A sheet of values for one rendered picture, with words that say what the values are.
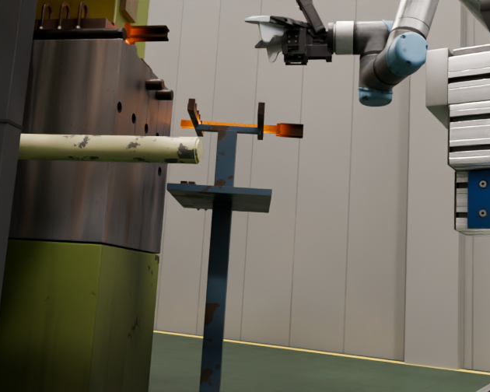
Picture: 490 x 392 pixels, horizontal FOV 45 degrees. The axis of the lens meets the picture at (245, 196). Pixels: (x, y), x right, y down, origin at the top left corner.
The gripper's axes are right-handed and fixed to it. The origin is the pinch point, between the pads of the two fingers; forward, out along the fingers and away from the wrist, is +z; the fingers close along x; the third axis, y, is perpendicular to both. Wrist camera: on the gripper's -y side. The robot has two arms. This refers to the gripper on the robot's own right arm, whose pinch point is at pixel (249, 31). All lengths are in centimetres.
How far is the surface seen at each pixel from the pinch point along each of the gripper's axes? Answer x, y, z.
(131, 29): -0.6, -0.7, 29.3
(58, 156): -38, 40, 25
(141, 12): 42, -26, 45
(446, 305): 230, 65, -81
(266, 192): 32.9, 33.4, -1.4
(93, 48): -15.9, 10.6, 31.2
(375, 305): 262, 68, -42
